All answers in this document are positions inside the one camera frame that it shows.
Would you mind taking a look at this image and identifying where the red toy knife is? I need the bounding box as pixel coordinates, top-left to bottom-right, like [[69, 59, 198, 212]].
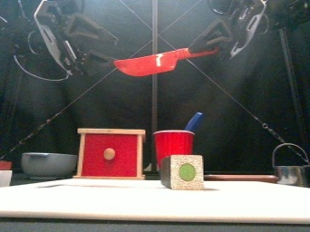
[[113, 47, 222, 78]]

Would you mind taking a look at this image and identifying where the toy sushi roll green centre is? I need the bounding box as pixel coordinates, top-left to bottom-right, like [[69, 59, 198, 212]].
[[161, 154, 206, 191]]

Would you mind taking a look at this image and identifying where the red and white toy sushi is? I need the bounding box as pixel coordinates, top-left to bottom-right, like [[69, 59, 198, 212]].
[[0, 160, 14, 189]]

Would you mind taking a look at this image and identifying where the blue plastic utensil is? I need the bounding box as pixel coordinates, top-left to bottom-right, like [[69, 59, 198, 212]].
[[185, 111, 205, 132]]

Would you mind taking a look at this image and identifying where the wooden box red front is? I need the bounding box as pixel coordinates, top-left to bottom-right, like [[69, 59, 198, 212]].
[[73, 127, 148, 180]]

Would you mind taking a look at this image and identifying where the red plastic cup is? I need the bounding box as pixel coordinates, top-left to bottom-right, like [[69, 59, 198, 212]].
[[153, 130, 197, 170]]

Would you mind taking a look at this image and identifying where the grey bowl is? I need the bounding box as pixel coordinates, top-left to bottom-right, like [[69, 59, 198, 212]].
[[21, 151, 79, 180]]

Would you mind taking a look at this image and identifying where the brown wooden tray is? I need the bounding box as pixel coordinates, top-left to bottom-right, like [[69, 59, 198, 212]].
[[204, 174, 280, 184]]

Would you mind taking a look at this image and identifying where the white cutting board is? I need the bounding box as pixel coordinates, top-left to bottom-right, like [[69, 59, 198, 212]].
[[0, 178, 310, 225]]

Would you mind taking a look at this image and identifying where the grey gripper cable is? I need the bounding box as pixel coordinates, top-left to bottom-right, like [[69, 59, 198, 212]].
[[13, 29, 73, 82]]

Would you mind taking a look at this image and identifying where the grey vertical frame pole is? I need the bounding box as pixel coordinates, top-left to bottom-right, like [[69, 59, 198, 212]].
[[150, 0, 161, 174]]

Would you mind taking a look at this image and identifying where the thin steel brace wire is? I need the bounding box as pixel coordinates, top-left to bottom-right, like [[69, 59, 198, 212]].
[[117, 0, 310, 166], [0, 0, 204, 160]]

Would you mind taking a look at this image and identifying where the metal pot with handle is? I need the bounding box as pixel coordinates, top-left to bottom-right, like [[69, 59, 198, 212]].
[[272, 142, 310, 189]]

